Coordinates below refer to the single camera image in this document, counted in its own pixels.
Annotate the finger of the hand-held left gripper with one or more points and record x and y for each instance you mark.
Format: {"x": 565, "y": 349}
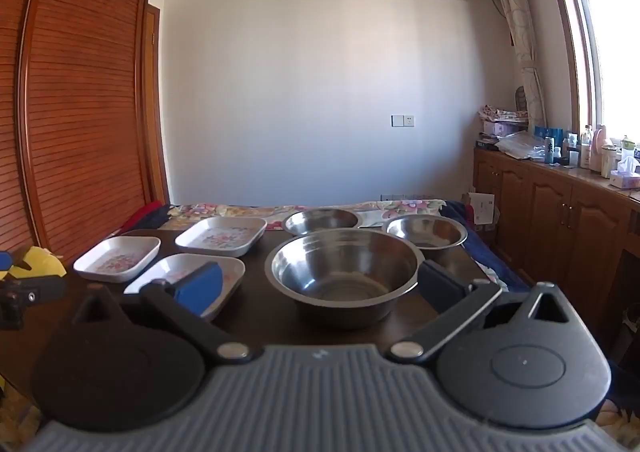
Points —
{"x": 5, "y": 260}
{"x": 35, "y": 289}

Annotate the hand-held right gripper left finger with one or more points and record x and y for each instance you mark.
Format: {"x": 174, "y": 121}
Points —
{"x": 200, "y": 288}

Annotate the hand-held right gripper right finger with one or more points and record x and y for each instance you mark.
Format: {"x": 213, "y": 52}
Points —
{"x": 442, "y": 284}

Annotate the white floral plate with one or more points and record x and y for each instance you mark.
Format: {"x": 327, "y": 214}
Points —
{"x": 220, "y": 237}
{"x": 232, "y": 274}
{"x": 117, "y": 259}

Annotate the small steel bowl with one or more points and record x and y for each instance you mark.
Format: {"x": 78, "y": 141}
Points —
{"x": 425, "y": 232}

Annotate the large steel bowl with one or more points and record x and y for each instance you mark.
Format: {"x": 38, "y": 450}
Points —
{"x": 345, "y": 277}

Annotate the medium steel bowl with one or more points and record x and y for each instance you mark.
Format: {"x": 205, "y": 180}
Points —
{"x": 320, "y": 222}

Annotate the yellow plush toy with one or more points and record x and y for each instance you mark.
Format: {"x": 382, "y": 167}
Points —
{"x": 42, "y": 262}

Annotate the blue blanket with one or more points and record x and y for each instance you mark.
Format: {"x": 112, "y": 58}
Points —
{"x": 480, "y": 242}

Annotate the floral bed blanket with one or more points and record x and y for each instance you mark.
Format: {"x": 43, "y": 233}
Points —
{"x": 225, "y": 211}

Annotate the white cardboard box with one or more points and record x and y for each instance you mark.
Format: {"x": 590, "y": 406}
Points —
{"x": 482, "y": 209}

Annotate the red cloth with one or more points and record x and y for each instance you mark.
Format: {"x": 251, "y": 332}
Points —
{"x": 140, "y": 217}

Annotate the wooden cabinet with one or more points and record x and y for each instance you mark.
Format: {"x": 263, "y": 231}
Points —
{"x": 550, "y": 222}

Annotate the black box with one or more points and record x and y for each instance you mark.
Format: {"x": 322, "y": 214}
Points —
{"x": 486, "y": 145}

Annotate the pink box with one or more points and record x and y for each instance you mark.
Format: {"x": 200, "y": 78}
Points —
{"x": 502, "y": 128}

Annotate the wooden louvered wardrobe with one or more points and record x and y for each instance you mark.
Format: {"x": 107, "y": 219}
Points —
{"x": 75, "y": 107}

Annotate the floral cloth pile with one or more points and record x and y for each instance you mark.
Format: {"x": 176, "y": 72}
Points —
{"x": 502, "y": 113}

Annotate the row of toiletry bottles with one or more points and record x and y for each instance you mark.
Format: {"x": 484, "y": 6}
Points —
{"x": 582, "y": 147}

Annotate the woven hand fan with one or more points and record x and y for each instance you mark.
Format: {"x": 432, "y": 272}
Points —
{"x": 522, "y": 98}

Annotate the tissue box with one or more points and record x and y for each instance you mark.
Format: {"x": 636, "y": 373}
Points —
{"x": 625, "y": 177}

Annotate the patterned beige curtain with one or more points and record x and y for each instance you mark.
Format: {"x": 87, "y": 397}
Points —
{"x": 520, "y": 32}

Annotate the window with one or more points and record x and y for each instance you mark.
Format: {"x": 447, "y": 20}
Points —
{"x": 612, "y": 57}

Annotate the white wall socket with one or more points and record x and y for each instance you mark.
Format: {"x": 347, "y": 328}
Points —
{"x": 403, "y": 121}

